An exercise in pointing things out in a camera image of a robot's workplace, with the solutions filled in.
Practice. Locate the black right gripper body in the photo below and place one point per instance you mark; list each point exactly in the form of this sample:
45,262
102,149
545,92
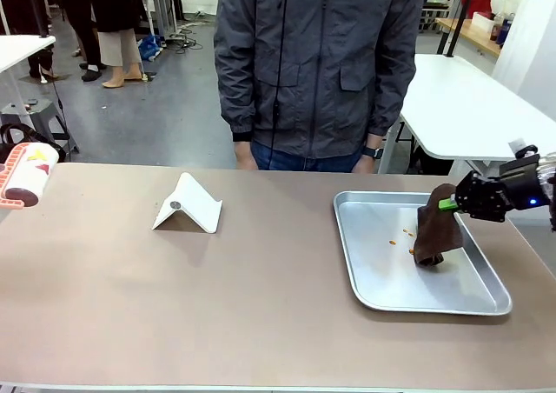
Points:
523,184

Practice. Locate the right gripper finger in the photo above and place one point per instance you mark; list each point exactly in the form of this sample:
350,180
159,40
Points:
484,209
480,186

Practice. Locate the brown cloth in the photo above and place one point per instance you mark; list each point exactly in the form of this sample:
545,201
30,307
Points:
436,232

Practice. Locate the person's right forearm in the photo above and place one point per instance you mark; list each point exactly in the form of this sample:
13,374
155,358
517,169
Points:
236,106

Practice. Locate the person's left forearm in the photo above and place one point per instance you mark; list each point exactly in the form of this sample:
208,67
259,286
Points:
391,106

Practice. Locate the person's left hand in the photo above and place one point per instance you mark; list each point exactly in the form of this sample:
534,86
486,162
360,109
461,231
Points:
369,163

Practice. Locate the person's right hand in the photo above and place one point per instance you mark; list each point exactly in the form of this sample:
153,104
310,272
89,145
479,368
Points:
245,156

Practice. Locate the black wrist watch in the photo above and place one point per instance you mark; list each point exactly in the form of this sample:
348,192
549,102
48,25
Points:
373,152

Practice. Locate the silver metal tray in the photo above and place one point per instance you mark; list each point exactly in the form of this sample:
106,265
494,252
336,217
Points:
391,280

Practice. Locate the blue bottle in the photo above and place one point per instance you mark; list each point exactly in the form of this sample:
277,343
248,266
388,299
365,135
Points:
506,30

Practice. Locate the wooden top side table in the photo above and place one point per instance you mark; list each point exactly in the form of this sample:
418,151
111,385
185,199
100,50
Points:
469,30

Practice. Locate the dark sauce bottle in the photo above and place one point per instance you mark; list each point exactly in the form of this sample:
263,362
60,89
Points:
496,28

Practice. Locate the white box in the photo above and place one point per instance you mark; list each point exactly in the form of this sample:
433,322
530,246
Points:
483,20

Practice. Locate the black stand pole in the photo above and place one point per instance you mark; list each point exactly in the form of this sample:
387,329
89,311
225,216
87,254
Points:
456,15

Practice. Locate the blue jeans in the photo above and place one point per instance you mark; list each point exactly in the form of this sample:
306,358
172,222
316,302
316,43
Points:
295,162

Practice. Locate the person in grey jacket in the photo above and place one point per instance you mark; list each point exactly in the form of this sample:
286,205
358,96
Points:
317,62

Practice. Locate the white folded stand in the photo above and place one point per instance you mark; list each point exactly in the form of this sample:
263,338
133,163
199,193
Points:
191,206

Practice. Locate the blue plastic bag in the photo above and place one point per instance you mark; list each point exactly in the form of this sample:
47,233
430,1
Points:
150,47

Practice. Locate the bystander in beige trousers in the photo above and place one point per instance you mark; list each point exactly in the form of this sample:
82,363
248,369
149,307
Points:
119,32

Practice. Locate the bystander in black trousers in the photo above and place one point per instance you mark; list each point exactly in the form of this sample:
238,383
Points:
84,23

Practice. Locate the red paper scrap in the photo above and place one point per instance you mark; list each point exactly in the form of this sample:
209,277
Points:
43,167

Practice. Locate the dark brown handbag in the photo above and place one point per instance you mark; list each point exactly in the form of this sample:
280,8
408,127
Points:
43,138

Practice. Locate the yellow paper scrap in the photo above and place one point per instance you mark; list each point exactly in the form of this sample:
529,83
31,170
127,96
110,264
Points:
37,155

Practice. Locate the grey metal stool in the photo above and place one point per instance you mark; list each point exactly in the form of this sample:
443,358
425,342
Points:
39,110

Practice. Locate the black pole on table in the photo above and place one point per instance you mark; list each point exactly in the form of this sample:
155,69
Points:
38,6

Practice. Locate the small white table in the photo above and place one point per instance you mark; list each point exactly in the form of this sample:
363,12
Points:
21,49

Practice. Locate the bystander in dark clothes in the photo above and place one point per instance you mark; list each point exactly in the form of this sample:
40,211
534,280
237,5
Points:
26,1

